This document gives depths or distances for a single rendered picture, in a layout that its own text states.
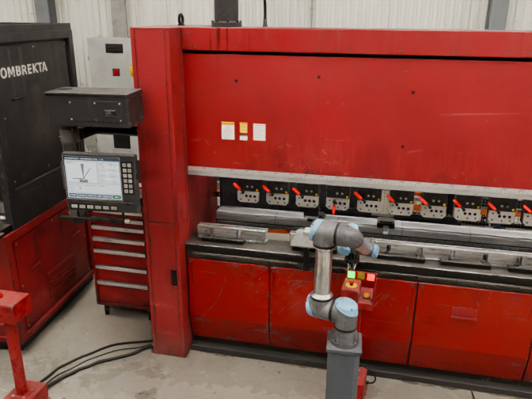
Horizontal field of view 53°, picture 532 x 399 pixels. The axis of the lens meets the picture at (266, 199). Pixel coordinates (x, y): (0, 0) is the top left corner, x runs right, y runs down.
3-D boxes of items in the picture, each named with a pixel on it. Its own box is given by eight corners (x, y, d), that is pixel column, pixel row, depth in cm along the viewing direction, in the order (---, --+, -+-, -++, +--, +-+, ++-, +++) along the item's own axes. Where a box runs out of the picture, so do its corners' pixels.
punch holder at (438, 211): (420, 217, 335) (423, 191, 329) (419, 212, 342) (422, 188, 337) (445, 218, 331) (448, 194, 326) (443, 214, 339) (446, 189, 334)
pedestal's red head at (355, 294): (340, 305, 330) (341, 280, 324) (343, 294, 345) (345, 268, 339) (372, 311, 325) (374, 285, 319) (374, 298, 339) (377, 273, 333)
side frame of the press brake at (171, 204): (153, 353, 391) (129, 27, 315) (192, 297, 470) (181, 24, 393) (184, 358, 386) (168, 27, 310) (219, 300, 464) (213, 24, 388)
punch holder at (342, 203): (325, 209, 347) (326, 184, 341) (327, 204, 355) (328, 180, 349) (348, 210, 344) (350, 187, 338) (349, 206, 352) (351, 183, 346)
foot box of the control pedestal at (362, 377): (332, 400, 345) (333, 385, 342) (339, 376, 368) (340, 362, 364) (363, 406, 340) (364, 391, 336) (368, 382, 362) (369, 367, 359)
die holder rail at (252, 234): (197, 237, 376) (197, 225, 373) (200, 233, 382) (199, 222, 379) (266, 244, 366) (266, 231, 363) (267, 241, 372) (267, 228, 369)
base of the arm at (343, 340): (359, 351, 267) (360, 334, 264) (328, 347, 269) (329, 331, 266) (359, 334, 281) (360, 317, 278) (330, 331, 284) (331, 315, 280)
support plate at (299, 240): (290, 246, 335) (290, 245, 335) (297, 230, 359) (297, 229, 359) (318, 248, 331) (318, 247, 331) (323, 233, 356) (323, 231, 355)
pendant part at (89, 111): (59, 229, 330) (42, 91, 302) (78, 214, 353) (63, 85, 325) (138, 233, 324) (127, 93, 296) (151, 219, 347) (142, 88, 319)
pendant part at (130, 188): (67, 210, 323) (60, 153, 311) (76, 203, 334) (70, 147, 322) (138, 214, 317) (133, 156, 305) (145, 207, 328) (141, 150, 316)
